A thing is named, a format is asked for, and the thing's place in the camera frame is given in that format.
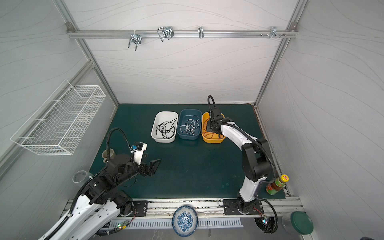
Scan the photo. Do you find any red cable tangle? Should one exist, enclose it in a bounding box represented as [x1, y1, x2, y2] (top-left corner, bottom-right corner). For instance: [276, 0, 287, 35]
[203, 118, 224, 140]

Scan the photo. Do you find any white cable tangle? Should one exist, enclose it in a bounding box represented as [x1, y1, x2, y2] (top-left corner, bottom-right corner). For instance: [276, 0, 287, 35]
[180, 118, 201, 136]

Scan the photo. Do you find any black cable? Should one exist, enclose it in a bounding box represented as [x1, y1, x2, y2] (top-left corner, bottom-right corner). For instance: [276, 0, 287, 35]
[155, 117, 178, 140]

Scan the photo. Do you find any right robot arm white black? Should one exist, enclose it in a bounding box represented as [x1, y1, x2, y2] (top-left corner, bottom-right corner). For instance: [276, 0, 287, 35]
[208, 106, 276, 214]

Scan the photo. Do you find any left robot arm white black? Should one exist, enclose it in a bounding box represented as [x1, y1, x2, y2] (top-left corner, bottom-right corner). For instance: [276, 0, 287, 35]
[41, 128, 161, 240]

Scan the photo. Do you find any yellow plastic bin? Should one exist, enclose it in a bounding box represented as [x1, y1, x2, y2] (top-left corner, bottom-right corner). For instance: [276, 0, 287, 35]
[202, 112, 226, 144]

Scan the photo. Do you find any blue plastic bin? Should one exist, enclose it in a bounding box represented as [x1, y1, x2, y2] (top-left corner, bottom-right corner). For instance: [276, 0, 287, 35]
[177, 109, 202, 140]

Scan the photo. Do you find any olive green mug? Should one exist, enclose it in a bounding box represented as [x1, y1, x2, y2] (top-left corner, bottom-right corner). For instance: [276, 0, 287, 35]
[102, 149, 116, 163]

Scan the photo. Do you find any white plastic bin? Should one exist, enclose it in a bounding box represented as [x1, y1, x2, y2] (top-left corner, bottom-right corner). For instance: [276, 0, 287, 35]
[151, 111, 179, 143]

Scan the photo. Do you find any blue white patterned plate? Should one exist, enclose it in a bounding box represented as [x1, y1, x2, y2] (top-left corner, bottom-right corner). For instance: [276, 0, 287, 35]
[172, 206, 199, 237]

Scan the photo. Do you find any clear plastic cup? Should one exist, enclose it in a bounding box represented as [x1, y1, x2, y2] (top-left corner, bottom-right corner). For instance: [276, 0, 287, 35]
[72, 170, 93, 187]

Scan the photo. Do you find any bottle with yellow cap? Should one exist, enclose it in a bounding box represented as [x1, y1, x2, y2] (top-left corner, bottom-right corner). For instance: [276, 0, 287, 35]
[266, 175, 290, 196]

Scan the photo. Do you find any metal hook small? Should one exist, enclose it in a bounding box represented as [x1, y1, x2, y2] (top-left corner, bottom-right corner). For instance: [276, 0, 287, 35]
[198, 27, 204, 39]

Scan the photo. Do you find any metal hook clamp middle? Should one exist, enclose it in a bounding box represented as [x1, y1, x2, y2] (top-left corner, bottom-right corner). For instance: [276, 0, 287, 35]
[157, 26, 175, 42]

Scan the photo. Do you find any metal hook clamp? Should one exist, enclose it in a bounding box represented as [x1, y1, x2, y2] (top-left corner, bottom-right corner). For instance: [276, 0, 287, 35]
[128, 32, 142, 51]
[157, 26, 175, 42]

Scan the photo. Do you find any metal hook clamp left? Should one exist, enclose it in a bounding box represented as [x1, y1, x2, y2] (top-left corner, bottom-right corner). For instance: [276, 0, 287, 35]
[128, 32, 142, 51]

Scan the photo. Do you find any jar with green lid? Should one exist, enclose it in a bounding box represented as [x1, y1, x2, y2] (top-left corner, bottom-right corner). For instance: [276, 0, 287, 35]
[282, 211, 314, 235]

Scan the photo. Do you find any aluminium crossbar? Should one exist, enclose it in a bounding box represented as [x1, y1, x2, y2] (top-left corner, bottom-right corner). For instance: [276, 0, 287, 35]
[67, 29, 299, 39]

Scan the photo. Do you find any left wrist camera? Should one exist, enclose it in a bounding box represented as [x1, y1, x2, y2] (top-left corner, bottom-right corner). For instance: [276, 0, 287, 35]
[131, 142, 148, 165]

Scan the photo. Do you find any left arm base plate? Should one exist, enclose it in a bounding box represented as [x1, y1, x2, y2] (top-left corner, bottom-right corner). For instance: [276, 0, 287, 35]
[119, 201, 149, 217]

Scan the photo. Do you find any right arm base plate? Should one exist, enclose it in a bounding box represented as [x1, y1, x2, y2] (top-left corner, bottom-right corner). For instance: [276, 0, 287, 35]
[218, 198, 264, 216]

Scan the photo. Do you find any white wire basket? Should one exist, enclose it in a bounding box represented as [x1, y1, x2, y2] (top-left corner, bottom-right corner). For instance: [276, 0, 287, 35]
[10, 80, 106, 156]

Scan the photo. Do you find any metal bracket right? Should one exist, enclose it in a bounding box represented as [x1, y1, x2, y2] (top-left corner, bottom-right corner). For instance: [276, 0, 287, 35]
[260, 27, 286, 39]

